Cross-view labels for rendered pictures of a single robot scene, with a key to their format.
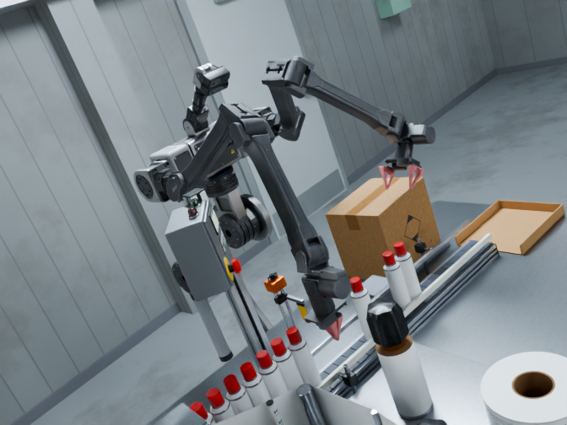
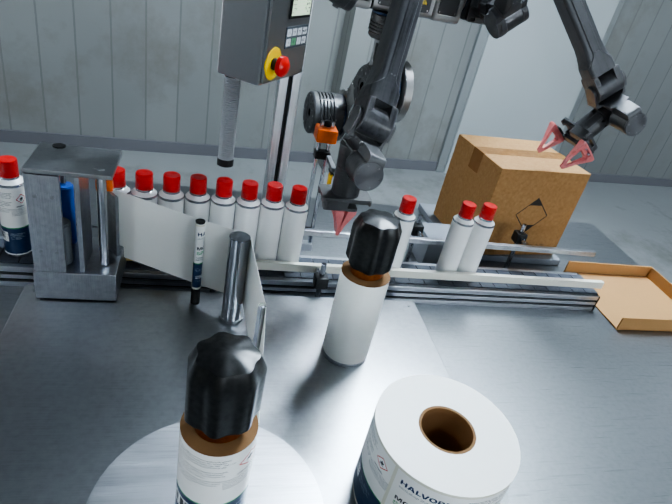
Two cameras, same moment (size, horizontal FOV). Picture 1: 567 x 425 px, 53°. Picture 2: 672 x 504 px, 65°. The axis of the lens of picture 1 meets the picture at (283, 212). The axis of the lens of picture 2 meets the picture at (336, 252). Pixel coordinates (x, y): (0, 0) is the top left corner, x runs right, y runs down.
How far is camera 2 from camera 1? 0.53 m
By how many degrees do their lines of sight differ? 18
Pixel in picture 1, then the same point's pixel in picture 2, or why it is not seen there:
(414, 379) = (355, 323)
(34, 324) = (196, 76)
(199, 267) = (239, 33)
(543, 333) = (548, 408)
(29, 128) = not seen: outside the picture
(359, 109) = (581, 30)
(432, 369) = (399, 339)
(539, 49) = not seen: outside the picture
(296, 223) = (382, 73)
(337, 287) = (362, 170)
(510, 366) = (449, 392)
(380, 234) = (489, 190)
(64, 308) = not seen: hidden behind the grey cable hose
